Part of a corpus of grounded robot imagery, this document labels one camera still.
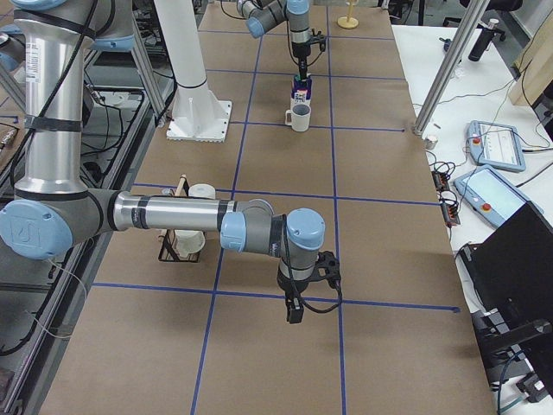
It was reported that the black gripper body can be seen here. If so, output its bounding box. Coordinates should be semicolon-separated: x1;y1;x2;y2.
291;42;311;80
276;271;308;323

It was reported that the blue white milk carton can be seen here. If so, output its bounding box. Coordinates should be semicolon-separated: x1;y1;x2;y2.
289;74;312;109

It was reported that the white mug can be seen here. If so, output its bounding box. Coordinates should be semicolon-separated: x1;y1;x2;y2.
284;104;311;132

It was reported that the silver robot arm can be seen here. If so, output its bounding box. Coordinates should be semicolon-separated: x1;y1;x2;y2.
237;0;312;80
1;1;325;323

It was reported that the white cup in rack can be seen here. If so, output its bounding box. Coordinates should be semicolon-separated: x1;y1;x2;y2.
175;230;206;259
188;183;216;200

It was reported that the wooden stand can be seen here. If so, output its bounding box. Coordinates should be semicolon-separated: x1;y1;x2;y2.
337;0;359;29

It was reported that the black power strip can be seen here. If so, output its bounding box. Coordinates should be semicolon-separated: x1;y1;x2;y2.
431;170;461;228

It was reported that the teach pendant far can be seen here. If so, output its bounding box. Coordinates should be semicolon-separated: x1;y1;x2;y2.
466;120;526;172

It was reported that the teach pendant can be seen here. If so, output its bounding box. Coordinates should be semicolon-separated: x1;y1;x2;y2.
466;120;526;172
453;165;552;228

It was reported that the black monitor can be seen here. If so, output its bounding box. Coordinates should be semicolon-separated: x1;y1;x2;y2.
457;201;553;329

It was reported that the teach pendant near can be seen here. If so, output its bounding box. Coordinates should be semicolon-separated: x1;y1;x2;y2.
453;165;552;228

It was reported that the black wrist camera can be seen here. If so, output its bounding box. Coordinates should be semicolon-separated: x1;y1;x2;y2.
311;251;341;290

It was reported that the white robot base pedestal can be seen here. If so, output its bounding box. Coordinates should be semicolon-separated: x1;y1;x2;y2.
155;0;232;143

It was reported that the black wire cup rack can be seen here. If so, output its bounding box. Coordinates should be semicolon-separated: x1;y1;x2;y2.
158;175;201;263

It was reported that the aluminium frame post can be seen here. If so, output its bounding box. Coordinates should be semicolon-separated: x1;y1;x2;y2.
413;0;489;137

